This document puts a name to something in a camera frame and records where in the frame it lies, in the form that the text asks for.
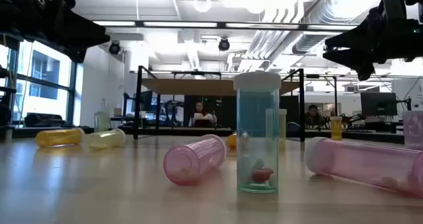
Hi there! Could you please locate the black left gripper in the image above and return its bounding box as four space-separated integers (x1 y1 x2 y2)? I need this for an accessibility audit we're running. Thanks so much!
24 0 111 63

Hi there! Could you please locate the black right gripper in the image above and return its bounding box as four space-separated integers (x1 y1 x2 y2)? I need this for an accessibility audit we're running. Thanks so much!
323 0 409 82

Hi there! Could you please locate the pink medicine bottle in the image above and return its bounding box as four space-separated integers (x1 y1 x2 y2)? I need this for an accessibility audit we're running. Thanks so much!
305 136 423 199
163 133 228 186

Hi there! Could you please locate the silver ventilation duct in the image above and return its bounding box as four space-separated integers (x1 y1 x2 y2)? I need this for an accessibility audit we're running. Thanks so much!
291 0 381 55

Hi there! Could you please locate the teal bottle with red pill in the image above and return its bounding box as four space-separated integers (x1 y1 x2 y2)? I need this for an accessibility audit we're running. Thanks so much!
233 71 282 194

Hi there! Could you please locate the wooden shelf with black legs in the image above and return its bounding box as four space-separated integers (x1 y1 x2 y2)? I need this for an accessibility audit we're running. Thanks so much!
133 65 306 143

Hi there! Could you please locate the round white ceiling lamp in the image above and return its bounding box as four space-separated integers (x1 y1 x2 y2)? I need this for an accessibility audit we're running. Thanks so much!
193 0 212 13

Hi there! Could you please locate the black round ceiling spotlight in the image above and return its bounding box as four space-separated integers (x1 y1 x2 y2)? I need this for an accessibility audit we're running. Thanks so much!
217 38 231 52
108 41 121 56

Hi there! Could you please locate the black sofa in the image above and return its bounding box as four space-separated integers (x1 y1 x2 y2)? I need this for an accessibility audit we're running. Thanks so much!
23 112 67 128

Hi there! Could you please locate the long ceiling light bar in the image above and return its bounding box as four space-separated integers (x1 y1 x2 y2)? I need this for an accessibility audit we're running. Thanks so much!
92 20 360 32

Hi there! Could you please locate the person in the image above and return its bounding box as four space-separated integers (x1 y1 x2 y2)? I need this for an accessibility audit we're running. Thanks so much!
188 101 219 128
304 104 327 130

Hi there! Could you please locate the black computer monitor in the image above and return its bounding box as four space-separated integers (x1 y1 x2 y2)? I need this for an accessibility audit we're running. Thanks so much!
131 90 154 113
360 91 399 117

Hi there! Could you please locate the orange medicine bottle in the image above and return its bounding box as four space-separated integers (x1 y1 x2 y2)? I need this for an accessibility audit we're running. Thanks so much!
35 128 85 149
330 116 343 141
225 131 249 151

